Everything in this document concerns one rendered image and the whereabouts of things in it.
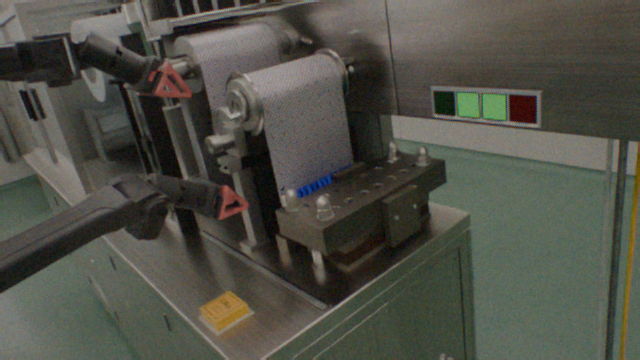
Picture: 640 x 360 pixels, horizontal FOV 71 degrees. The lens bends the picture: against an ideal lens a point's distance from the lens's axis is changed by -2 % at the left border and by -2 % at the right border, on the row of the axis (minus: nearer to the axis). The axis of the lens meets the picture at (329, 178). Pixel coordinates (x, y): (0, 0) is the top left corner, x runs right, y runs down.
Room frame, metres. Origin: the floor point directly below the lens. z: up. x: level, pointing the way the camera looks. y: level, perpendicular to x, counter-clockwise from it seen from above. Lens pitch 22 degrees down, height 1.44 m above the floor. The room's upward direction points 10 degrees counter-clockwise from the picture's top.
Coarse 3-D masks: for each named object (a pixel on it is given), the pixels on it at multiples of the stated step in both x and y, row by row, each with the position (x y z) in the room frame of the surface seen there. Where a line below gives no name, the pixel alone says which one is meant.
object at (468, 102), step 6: (462, 96) 0.93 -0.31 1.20; (468, 96) 0.92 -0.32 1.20; (474, 96) 0.91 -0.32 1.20; (462, 102) 0.93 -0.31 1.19; (468, 102) 0.92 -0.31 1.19; (474, 102) 0.91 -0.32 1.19; (462, 108) 0.93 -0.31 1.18; (468, 108) 0.92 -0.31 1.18; (474, 108) 0.91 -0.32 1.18; (462, 114) 0.94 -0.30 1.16; (468, 114) 0.92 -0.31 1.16; (474, 114) 0.91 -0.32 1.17
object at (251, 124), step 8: (336, 64) 1.13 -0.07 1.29; (232, 80) 1.01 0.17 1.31; (240, 80) 1.00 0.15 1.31; (232, 88) 1.02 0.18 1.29; (240, 88) 0.99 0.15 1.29; (248, 88) 0.98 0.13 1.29; (248, 96) 0.97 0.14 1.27; (256, 104) 0.97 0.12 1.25; (256, 112) 0.97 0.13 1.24; (248, 120) 0.99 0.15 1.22; (256, 120) 0.97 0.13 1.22; (248, 128) 1.00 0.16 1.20
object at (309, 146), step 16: (320, 112) 1.06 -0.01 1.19; (336, 112) 1.09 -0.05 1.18; (272, 128) 0.98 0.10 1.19; (288, 128) 1.00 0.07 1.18; (304, 128) 1.03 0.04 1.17; (320, 128) 1.06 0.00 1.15; (336, 128) 1.09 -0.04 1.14; (272, 144) 0.97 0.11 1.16; (288, 144) 1.00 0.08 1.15; (304, 144) 1.02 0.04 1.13; (320, 144) 1.05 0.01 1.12; (336, 144) 1.08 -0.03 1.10; (272, 160) 0.97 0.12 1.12; (288, 160) 0.99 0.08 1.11; (304, 160) 1.02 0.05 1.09; (320, 160) 1.05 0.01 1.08; (336, 160) 1.08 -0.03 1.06; (352, 160) 1.11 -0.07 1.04; (288, 176) 0.99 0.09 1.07; (304, 176) 1.01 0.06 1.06; (320, 176) 1.04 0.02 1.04
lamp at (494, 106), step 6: (486, 96) 0.89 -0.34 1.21; (492, 96) 0.88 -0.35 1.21; (498, 96) 0.87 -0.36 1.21; (504, 96) 0.86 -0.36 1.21; (486, 102) 0.89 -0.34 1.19; (492, 102) 0.88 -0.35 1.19; (498, 102) 0.87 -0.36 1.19; (504, 102) 0.86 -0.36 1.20; (486, 108) 0.89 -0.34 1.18; (492, 108) 0.88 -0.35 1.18; (498, 108) 0.87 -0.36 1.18; (504, 108) 0.86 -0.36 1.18; (486, 114) 0.89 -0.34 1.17; (492, 114) 0.88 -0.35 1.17; (498, 114) 0.87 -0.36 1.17; (504, 114) 0.86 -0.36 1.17
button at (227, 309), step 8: (224, 296) 0.78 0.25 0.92; (232, 296) 0.77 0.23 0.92; (208, 304) 0.76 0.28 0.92; (216, 304) 0.75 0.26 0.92; (224, 304) 0.75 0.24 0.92; (232, 304) 0.74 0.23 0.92; (240, 304) 0.74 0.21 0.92; (208, 312) 0.73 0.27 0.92; (216, 312) 0.73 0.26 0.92; (224, 312) 0.72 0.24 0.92; (232, 312) 0.72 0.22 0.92; (240, 312) 0.73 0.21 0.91; (248, 312) 0.74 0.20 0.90; (208, 320) 0.73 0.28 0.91; (216, 320) 0.70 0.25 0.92; (224, 320) 0.71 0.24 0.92; (232, 320) 0.72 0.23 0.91; (216, 328) 0.70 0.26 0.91
